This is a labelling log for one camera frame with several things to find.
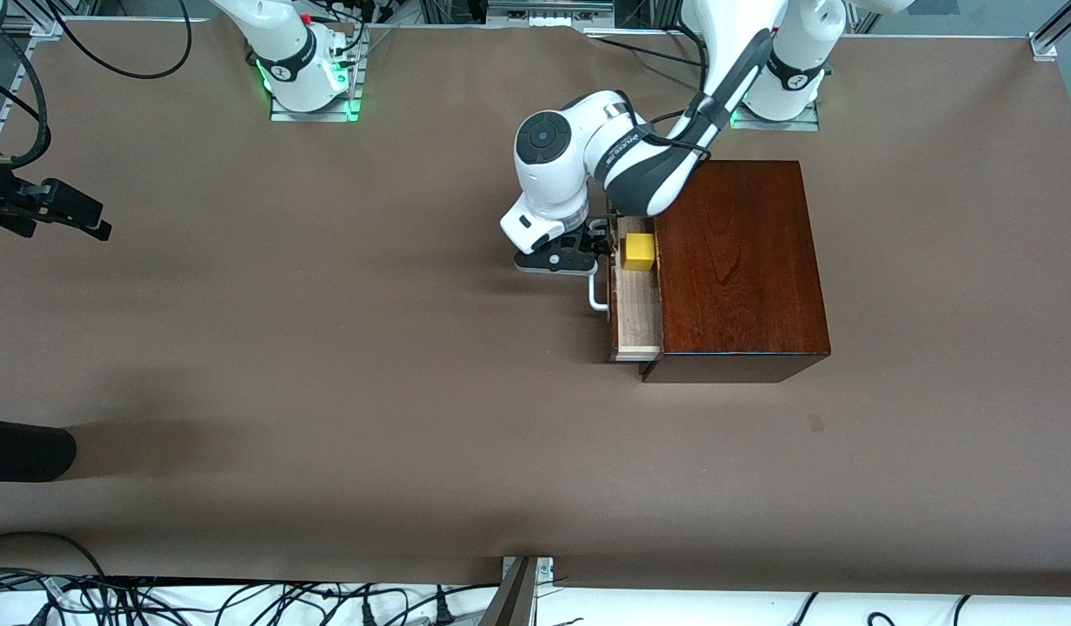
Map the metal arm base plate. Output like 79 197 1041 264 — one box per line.
269 85 363 123
728 100 822 132

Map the white metal drawer handle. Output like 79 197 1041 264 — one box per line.
588 219 612 311

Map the tangled black cable bundle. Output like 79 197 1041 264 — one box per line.
0 532 502 626

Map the black table cable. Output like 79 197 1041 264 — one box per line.
600 37 703 69

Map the dark aluminium profile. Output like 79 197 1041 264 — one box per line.
479 556 537 626

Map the dark brown wooden cabinet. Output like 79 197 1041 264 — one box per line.
637 160 833 384

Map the aluminium frame rail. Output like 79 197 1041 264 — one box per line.
0 22 63 144
1038 0 1071 49

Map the black padded pole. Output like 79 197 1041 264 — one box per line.
0 418 77 483

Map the light wood drawer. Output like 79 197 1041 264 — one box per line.
607 213 667 363

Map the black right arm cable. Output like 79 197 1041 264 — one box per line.
49 0 193 81
0 17 51 170

